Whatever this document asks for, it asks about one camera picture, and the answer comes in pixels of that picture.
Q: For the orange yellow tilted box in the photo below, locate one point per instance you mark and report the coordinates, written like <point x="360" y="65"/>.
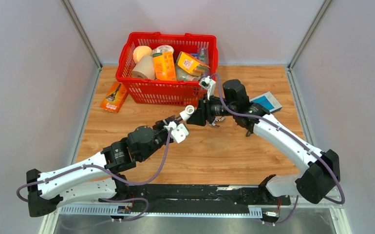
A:
<point x="191" y="64"/>

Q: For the steel grey faucet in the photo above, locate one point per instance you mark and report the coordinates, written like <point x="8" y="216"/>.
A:
<point x="249" y="133"/>

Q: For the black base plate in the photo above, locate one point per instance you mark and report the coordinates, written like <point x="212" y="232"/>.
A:
<point x="202" y="199"/>

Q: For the orange tall box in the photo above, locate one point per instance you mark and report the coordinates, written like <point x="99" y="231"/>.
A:
<point x="164" y="66"/>

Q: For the clear plastic bottle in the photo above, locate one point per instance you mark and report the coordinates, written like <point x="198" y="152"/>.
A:
<point x="203" y="57"/>

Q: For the beige paper roll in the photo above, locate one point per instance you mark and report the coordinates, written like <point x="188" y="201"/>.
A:
<point x="144" y="68"/>

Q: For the blue white razor box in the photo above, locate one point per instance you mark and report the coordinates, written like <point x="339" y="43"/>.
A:
<point x="268" y="101"/>

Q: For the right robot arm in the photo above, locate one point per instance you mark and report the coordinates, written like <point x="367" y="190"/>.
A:
<point x="319" y="171"/>

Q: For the white tape roll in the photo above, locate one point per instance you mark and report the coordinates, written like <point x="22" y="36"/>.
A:
<point x="163" y="49"/>

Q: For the orange razor box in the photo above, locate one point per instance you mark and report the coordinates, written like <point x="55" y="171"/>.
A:
<point x="115" y="98"/>

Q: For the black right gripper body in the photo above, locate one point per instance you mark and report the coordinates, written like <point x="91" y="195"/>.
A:
<point x="215" y="108"/>

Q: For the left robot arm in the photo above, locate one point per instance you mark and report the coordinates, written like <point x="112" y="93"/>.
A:
<point x="100" y="176"/>

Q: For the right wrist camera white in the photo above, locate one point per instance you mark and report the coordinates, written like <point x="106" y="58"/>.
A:
<point x="209" y="85"/>

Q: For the orange round sponge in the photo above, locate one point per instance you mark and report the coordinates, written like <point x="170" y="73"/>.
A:
<point x="141" y="51"/>

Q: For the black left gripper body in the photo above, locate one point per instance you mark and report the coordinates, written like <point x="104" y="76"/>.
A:
<point x="161" y="132"/>

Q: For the white plastic pipe fitting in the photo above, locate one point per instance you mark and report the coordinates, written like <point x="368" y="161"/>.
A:
<point x="187" y="112"/>

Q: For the red plastic shopping basket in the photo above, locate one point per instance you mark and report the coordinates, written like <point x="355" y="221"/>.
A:
<point x="186" y="89"/>

